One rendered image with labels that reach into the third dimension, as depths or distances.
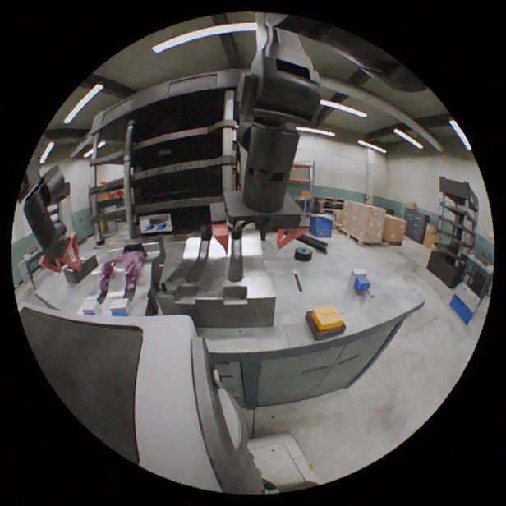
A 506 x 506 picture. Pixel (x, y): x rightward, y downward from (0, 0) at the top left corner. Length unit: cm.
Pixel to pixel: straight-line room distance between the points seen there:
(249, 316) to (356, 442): 112
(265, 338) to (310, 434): 88
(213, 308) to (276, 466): 73
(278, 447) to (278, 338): 59
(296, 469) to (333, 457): 39
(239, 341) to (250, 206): 27
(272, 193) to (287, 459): 88
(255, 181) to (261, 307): 25
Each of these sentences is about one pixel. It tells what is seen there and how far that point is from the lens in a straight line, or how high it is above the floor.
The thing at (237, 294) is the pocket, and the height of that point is 87.
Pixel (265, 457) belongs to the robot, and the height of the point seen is 28.
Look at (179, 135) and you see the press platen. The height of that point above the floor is 151.
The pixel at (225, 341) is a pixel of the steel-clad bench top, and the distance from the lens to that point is 38.
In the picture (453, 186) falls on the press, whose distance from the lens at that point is 405.
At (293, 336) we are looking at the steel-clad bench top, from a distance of 39.
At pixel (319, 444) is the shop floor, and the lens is 116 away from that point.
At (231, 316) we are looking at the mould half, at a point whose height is 84.
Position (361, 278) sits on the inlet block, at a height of 84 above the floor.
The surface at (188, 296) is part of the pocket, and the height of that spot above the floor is 86.
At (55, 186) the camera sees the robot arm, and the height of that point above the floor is 118.
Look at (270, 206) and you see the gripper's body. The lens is 21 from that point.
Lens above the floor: 110
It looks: 22 degrees down
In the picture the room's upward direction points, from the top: straight up
